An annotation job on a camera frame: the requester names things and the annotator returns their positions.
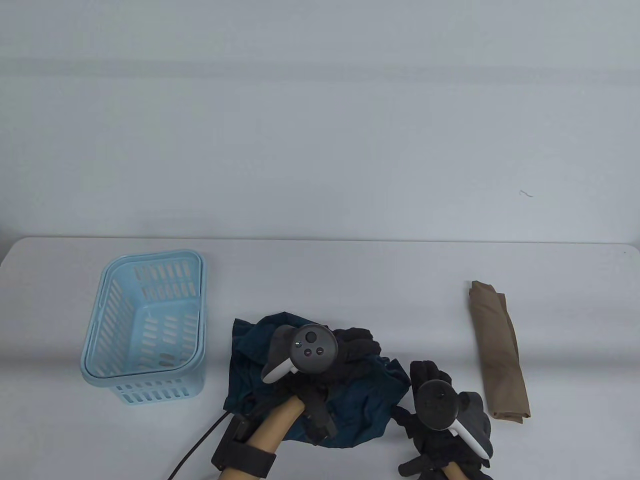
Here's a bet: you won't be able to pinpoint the left white black controller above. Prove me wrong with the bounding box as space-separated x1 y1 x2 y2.
261 324 340 385

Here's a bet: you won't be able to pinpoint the brown shorts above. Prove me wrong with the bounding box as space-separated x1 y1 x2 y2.
468 280 532 425

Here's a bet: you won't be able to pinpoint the black cable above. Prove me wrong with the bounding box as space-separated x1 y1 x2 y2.
167 410 234 480

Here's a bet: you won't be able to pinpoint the person's left hand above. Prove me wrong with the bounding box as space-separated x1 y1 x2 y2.
280 327 383 446

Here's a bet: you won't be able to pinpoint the light blue plastic basket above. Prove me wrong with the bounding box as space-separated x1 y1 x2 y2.
80 249 207 407

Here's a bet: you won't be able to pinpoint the person's right hand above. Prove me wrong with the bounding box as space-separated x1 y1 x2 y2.
392 360 496 478

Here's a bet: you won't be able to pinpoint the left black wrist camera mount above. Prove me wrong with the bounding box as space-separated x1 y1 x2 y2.
210 415 279 478

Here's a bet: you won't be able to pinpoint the white black controller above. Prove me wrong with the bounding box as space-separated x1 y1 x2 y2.
416 379 494 459
261 324 340 385

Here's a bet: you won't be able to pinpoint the dark teal shorts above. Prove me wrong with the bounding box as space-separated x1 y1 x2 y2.
222 311 412 449

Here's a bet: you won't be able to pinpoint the person's left forearm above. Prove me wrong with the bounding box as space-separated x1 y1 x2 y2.
220 397 306 480

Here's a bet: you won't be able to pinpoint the right white black controller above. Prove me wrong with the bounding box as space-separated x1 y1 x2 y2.
416 379 494 459

